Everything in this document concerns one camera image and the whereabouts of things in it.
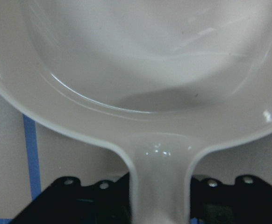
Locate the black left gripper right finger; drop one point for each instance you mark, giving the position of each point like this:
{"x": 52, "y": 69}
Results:
{"x": 247, "y": 201}

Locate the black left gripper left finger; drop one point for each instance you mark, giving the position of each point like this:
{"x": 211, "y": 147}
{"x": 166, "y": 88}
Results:
{"x": 66, "y": 201}

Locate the beige plastic dustpan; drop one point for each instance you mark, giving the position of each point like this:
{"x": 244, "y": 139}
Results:
{"x": 162, "y": 83}

